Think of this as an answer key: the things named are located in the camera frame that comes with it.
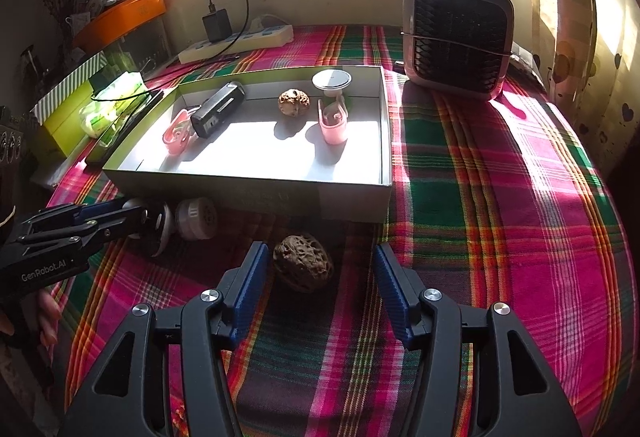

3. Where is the small clear round jar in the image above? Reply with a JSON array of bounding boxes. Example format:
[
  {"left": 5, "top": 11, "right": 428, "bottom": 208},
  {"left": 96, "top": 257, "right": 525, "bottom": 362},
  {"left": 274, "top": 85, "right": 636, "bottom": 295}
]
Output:
[{"left": 175, "top": 198, "right": 217, "bottom": 241}]

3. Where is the pink cable clip back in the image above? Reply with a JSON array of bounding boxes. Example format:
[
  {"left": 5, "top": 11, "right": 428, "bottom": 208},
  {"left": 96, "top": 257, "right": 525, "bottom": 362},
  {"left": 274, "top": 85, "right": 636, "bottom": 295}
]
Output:
[{"left": 162, "top": 109, "right": 195, "bottom": 156}]

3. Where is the pink cable clip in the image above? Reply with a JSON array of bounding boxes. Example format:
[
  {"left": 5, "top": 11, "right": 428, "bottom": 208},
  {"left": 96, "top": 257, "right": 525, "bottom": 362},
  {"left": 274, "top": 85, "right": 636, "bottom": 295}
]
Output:
[
  {"left": 162, "top": 109, "right": 195, "bottom": 156},
  {"left": 318, "top": 95, "right": 348, "bottom": 146}
]

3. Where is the black rectangular power bank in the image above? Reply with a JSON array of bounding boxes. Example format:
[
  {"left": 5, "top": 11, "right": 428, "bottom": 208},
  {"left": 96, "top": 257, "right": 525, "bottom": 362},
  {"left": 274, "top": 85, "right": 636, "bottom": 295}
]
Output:
[{"left": 190, "top": 81, "right": 245, "bottom": 139}]

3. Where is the brown walnut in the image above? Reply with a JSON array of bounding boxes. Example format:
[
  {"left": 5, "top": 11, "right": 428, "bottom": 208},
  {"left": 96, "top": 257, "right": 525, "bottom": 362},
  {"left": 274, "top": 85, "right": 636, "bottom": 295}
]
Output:
[
  {"left": 272, "top": 233, "right": 334, "bottom": 293},
  {"left": 278, "top": 88, "right": 310, "bottom": 118}
]

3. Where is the pink cable clip front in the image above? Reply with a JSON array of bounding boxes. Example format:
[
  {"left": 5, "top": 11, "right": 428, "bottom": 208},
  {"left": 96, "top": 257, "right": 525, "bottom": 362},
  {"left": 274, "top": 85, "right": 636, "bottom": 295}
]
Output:
[{"left": 318, "top": 95, "right": 348, "bottom": 146}]

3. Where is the white green round stand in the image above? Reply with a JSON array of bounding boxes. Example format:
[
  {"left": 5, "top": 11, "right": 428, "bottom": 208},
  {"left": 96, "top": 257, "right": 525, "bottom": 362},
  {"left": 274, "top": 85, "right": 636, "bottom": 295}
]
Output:
[{"left": 311, "top": 69, "right": 352, "bottom": 105}]

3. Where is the black round two-button device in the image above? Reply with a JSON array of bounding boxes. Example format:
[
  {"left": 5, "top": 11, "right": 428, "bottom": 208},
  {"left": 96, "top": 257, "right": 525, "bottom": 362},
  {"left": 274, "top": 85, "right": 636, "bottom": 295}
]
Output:
[{"left": 140, "top": 202, "right": 174, "bottom": 257}]

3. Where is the person's left hand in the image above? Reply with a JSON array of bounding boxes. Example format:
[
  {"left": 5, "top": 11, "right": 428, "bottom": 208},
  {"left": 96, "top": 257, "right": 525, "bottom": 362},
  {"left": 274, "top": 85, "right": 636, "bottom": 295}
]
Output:
[{"left": 0, "top": 290, "right": 62, "bottom": 349}]

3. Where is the yellow green box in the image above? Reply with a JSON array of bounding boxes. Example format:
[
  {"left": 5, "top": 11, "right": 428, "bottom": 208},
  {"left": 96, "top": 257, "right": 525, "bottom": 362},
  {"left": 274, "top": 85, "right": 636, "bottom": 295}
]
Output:
[{"left": 28, "top": 81, "right": 93, "bottom": 164}]

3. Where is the black patterned box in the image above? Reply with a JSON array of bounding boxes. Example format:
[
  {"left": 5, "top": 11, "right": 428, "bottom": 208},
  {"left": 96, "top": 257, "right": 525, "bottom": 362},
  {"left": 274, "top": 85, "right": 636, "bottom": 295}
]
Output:
[{"left": 0, "top": 119, "right": 24, "bottom": 219}]

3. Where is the black smartphone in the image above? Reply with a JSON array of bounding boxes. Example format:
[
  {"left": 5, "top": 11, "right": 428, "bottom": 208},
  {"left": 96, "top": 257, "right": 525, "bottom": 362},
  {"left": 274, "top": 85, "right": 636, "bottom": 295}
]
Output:
[{"left": 86, "top": 90, "right": 164, "bottom": 168}]

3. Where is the green tissue pack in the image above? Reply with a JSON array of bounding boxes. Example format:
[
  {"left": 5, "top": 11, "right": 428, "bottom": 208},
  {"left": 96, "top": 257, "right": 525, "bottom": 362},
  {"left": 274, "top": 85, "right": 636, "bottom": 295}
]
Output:
[{"left": 78, "top": 72, "right": 149, "bottom": 138}]

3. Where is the striped gift box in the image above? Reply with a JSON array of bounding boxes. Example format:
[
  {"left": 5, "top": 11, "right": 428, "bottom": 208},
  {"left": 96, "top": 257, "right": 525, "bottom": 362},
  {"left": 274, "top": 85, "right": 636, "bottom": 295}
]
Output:
[{"left": 32, "top": 52, "right": 107, "bottom": 125}]

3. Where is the plaid pink green cloth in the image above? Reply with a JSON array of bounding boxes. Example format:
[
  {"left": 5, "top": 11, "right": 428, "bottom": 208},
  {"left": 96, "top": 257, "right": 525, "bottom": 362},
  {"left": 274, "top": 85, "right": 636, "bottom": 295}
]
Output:
[{"left": 46, "top": 23, "right": 639, "bottom": 437}]

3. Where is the orange storage box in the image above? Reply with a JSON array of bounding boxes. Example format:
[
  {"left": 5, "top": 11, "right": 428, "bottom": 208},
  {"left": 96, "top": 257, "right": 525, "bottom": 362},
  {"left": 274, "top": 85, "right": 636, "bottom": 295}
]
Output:
[{"left": 73, "top": 0, "right": 166, "bottom": 55}]

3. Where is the white green open box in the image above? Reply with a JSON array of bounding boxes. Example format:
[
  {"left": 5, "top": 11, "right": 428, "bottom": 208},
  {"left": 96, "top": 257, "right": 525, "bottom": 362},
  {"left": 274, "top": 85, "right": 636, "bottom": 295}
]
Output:
[{"left": 103, "top": 66, "right": 393, "bottom": 223}]

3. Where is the black charger adapter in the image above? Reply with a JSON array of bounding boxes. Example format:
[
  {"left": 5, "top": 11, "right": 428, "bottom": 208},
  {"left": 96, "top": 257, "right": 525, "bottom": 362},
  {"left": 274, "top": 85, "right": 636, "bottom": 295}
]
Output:
[{"left": 202, "top": 8, "right": 232, "bottom": 44}]

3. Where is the white power strip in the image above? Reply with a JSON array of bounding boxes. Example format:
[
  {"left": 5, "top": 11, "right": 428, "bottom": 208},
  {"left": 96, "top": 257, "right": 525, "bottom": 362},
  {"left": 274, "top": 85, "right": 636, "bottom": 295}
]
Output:
[{"left": 178, "top": 24, "right": 294, "bottom": 64}]

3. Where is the small desktop fan heater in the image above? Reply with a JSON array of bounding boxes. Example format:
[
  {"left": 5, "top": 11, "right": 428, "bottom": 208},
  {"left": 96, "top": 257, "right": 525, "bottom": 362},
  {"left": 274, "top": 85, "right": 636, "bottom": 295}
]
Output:
[{"left": 401, "top": 0, "right": 514, "bottom": 101}]

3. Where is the heart pattern curtain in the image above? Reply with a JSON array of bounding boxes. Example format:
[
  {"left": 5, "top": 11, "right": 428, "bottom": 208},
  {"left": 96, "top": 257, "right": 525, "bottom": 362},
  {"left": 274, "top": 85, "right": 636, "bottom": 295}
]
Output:
[{"left": 534, "top": 0, "right": 639, "bottom": 175}]

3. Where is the black charger cable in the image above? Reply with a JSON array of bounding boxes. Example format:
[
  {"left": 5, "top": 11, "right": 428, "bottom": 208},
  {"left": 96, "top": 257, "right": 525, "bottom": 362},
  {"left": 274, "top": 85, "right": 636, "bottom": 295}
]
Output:
[{"left": 90, "top": 0, "right": 251, "bottom": 103}]

